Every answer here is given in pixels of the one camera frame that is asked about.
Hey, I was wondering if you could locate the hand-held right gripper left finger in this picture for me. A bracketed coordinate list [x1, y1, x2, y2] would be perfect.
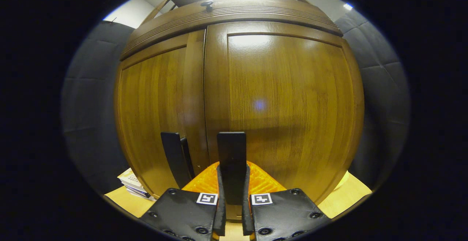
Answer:
[139, 162, 226, 241]

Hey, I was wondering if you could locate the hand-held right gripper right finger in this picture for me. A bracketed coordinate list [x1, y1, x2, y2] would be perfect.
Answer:
[241, 162, 331, 241]

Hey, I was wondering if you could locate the wooden cabinet door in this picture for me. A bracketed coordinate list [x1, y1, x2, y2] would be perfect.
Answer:
[204, 22, 365, 206]
[116, 30, 210, 197]

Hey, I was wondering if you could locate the stack of books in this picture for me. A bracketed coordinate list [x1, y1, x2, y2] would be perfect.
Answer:
[117, 168, 156, 200]

